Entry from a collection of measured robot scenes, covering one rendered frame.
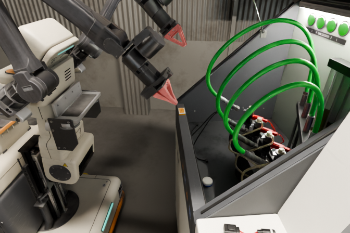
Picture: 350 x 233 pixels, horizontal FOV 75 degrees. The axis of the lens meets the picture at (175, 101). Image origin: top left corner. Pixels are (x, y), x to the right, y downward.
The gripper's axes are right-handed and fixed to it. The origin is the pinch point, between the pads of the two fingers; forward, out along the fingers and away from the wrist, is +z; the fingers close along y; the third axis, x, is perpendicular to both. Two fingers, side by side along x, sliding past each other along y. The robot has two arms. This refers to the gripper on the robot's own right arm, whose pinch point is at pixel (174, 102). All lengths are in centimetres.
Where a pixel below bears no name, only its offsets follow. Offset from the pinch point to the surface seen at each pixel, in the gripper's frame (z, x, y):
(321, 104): 22.6, -3.9, 31.3
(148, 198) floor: 66, 54, -105
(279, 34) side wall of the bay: 20, 54, 36
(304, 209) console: 33.2, -21.2, 15.6
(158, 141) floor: 60, 123, -111
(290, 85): 12.2, -6.2, 28.6
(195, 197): 24.0, -13.2, -10.9
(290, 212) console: 35.3, -19.2, 11.4
